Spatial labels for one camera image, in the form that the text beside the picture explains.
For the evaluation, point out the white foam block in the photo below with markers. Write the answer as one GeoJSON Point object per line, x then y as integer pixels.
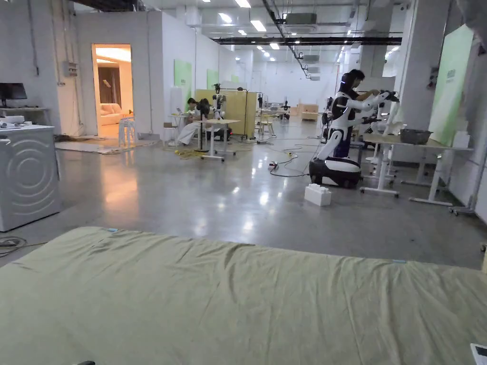
{"type": "Point", "coordinates": [317, 194]}

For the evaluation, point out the wooden cabinet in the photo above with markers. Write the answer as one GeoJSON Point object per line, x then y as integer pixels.
{"type": "Point", "coordinates": [309, 111]}

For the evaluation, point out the white and black humanoid robot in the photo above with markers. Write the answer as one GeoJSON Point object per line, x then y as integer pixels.
{"type": "Point", "coordinates": [342, 133]}

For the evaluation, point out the bed with pale green sheet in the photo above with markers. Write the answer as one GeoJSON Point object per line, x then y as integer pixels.
{"type": "Point", "coordinates": [236, 304]}

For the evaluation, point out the stack of white stools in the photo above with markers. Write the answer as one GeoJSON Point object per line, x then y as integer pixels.
{"type": "Point", "coordinates": [127, 131]}

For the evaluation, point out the white sofa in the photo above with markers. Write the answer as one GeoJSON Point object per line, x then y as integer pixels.
{"type": "Point", "coordinates": [110, 114]}

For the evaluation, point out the white washing machine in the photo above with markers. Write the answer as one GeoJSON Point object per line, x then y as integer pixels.
{"type": "Point", "coordinates": [26, 178]}

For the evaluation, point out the white card with black print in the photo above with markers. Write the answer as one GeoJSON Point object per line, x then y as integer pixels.
{"type": "Point", "coordinates": [480, 353]}

